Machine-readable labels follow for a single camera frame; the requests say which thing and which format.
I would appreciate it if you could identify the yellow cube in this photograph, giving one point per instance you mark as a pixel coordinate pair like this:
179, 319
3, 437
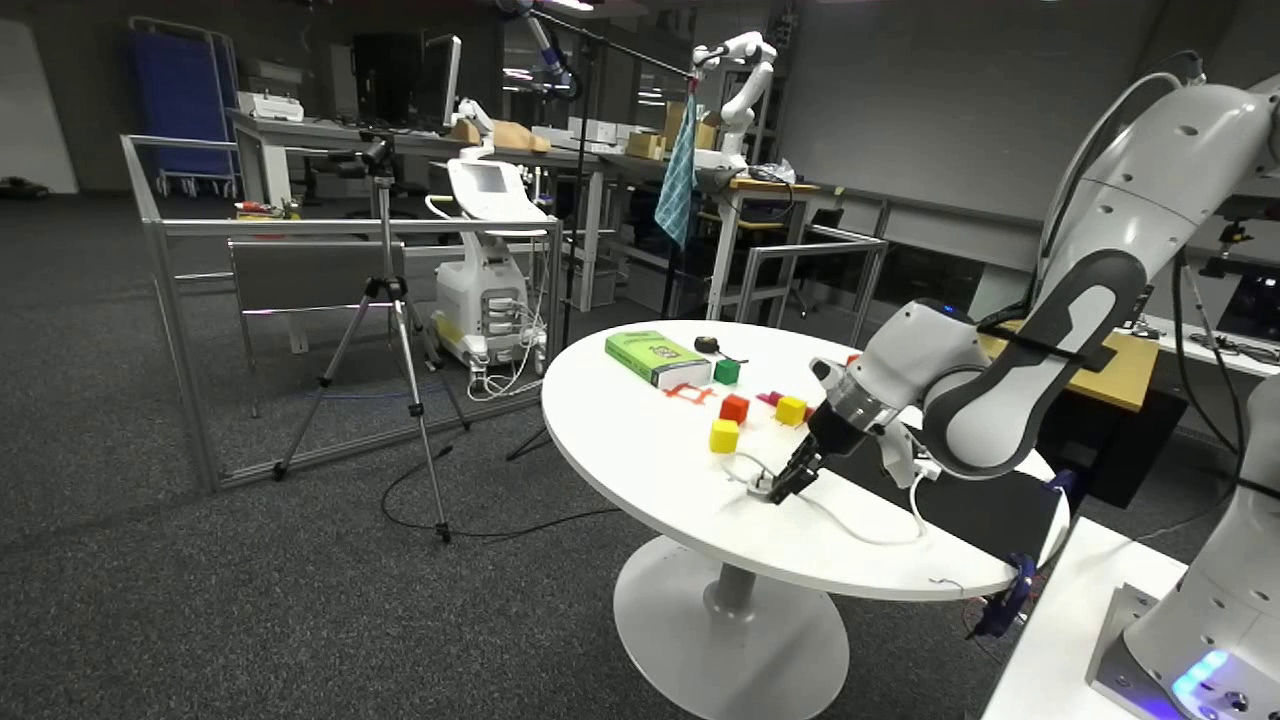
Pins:
725, 437
789, 408

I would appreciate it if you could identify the small white background robot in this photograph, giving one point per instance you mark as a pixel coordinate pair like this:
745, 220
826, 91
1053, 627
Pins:
741, 95

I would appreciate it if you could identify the green cube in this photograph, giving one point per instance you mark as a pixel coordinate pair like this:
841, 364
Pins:
725, 370

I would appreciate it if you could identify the silver background monitor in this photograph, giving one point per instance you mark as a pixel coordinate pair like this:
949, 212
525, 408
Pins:
447, 74

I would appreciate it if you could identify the black placemat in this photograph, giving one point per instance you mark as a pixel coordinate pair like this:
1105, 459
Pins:
993, 514

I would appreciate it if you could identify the pink comb-shaped block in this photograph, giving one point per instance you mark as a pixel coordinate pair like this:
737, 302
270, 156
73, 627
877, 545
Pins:
767, 399

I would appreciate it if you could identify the white table pedestal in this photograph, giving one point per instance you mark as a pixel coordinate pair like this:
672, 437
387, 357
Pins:
725, 642

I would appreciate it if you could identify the orange ladder-shaped piece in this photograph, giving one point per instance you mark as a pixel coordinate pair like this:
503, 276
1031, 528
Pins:
692, 399

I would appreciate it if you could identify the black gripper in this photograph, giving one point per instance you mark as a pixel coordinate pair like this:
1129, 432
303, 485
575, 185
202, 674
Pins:
841, 404

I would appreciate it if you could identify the grey metal railing frame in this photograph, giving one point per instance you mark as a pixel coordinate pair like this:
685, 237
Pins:
180, 347

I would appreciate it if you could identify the green book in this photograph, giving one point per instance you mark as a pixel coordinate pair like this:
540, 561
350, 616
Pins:
661, 357

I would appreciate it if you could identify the blue trolley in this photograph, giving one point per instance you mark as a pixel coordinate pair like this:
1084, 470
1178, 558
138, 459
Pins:
180, 95

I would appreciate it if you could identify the white robot base platform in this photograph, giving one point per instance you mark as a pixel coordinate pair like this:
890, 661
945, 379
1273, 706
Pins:
1053, 627

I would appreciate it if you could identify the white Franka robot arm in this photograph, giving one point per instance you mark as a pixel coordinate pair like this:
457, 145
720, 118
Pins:
1014, 386

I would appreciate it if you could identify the grey background table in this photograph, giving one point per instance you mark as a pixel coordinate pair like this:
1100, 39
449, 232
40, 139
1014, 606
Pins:
725, 243

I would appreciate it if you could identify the white machine on cart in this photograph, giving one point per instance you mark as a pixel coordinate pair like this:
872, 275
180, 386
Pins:
481, 302

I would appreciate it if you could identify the teal cloth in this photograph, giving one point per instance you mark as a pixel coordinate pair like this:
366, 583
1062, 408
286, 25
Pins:
677, 173

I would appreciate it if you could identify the black boom stand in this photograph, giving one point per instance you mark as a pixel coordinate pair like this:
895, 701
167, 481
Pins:
580, 200

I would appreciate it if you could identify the red cube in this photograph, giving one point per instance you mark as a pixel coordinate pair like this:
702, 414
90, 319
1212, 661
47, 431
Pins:
735, 408

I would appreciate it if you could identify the long background workbench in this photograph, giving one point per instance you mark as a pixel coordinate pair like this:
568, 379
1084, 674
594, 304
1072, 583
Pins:
307, 134

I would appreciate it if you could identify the black camera tripod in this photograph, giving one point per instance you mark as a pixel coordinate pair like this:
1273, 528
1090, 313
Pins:
387, 287

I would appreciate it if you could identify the wooden desk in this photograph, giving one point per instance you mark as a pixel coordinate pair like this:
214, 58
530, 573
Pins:
1129, 379

